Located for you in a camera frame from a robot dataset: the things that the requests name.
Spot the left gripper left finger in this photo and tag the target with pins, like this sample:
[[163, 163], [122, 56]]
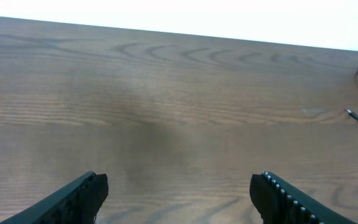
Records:
[[77, 202]]

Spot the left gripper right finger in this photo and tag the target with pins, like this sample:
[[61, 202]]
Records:
[[278, 202]]

